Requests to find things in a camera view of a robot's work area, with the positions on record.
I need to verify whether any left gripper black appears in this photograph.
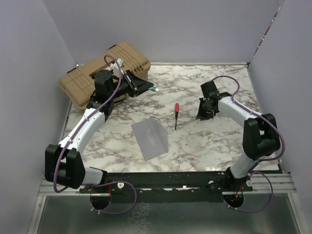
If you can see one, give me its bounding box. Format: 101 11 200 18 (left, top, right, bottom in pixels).
109 70 154 100

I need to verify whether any green white glue stick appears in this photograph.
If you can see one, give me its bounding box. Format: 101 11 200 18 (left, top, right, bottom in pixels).
149 87 159 93

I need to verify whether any grey envelope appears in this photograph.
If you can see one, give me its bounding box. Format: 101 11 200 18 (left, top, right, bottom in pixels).
131 117 169 161

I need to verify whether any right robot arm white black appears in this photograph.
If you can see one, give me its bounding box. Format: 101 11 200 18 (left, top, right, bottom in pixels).
196 81 281 191

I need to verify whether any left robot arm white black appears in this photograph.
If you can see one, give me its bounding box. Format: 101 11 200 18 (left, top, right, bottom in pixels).
45 70 154 193

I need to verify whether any tan plastic tool case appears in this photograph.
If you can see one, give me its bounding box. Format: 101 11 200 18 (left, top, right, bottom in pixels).
58 41 151 110

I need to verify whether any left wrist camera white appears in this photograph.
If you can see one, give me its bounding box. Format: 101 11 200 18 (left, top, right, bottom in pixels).
109 58 124 70

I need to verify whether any red handled screwdriver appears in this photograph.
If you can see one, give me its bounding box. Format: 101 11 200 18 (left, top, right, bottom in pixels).
175 103 179 130

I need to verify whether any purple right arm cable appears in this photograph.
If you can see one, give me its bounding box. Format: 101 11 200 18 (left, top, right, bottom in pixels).
212 75 287 213

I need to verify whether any aluminium extrusion frame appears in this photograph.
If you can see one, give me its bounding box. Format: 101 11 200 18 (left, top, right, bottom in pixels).
251 174 297 194

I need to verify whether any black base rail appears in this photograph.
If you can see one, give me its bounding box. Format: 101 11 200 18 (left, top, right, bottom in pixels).
80 171 252 203

